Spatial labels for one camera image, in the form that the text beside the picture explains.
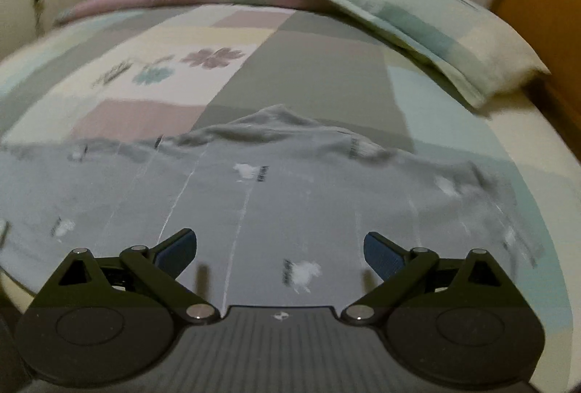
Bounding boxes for pastel checked pillow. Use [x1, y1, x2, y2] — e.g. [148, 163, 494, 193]
[302, 0, 552, 110]

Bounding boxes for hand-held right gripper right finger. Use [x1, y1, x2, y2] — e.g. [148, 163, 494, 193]
[340, 231, 505, 324]

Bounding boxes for grey printed pants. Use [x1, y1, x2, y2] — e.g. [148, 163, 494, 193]
[0, 103, 545, 316]

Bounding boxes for patchwork bed sheet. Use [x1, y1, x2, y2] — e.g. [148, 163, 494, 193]
[0, 5, 581, 376]

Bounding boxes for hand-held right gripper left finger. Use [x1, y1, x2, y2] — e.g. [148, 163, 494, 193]
[56, 228, 219, 324]

